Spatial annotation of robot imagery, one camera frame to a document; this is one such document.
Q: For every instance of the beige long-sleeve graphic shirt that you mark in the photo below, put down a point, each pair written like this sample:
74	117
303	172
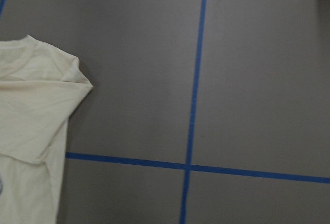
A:
41	86

